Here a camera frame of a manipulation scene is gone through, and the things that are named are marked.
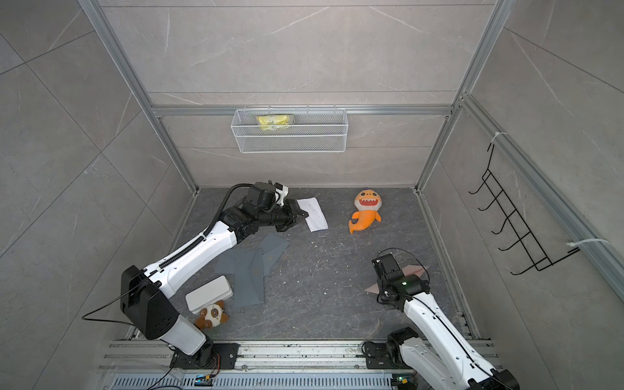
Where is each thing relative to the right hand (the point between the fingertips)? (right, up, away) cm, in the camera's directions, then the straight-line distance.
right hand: (382, 285), depth 82 cm
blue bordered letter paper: (-23, +23, -3) cm, 32 cm away
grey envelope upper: (-41, +10, +15) cm, 45 cm away
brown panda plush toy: (-57, -9, -3) cm, 58 cm away
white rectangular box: (-60, -3, -1) cm, 60 cm away
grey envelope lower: (-48, +1, +7) cm, 49 cm away
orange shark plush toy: (0, +29, +22) cm, 36 cm away
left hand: (-24, +26, -7) cm, 36 cm away
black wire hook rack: (+34, +17, -18) cm, 42 cm away
